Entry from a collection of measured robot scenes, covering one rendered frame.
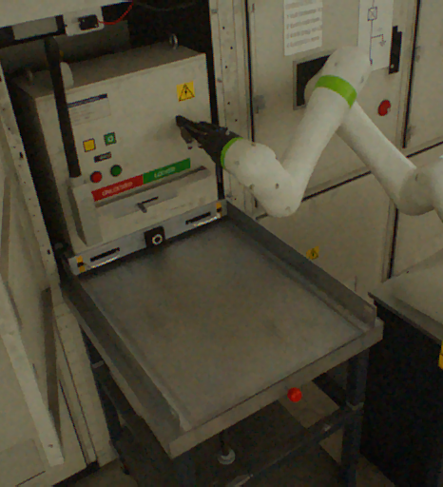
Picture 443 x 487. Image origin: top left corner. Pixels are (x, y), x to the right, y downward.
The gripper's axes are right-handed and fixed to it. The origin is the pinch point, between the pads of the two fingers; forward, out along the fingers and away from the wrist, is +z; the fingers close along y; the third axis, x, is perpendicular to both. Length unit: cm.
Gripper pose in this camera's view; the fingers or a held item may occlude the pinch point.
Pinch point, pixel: (183, 124)
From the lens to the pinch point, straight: 171.2
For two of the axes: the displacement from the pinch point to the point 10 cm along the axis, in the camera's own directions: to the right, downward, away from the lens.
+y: 8.4, -3.6, 4.1
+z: -5.4, -4.4, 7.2
